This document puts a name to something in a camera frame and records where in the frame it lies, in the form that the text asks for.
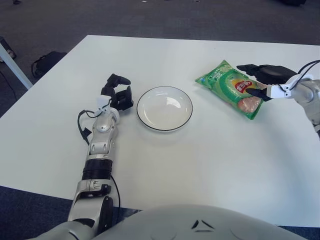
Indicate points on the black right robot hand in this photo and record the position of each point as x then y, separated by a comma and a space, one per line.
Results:
272, 73

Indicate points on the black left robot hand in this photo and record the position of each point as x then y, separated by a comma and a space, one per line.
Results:
122, 98

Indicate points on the green potato chips bag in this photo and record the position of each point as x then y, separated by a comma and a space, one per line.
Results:
225, 87

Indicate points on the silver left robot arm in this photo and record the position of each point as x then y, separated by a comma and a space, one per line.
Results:
101, 140

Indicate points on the white plate with black rim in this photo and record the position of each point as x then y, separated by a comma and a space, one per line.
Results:
162, 110

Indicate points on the white right wrist connector block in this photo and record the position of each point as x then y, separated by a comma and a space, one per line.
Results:
275, 91

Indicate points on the white wrist connector block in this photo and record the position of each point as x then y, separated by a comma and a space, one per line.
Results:
102, 102
275, 91

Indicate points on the white left wrist connector block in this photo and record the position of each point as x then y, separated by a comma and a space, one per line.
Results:
102, 102

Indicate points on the black backpack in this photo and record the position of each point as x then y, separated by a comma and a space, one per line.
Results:
48, 62

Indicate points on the dark shoe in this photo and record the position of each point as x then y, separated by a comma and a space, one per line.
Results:
10, 51

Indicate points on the grey robot torso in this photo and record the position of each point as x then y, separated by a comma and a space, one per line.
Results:
187, 225

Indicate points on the white table leg frame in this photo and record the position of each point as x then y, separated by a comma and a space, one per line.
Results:
17, 71

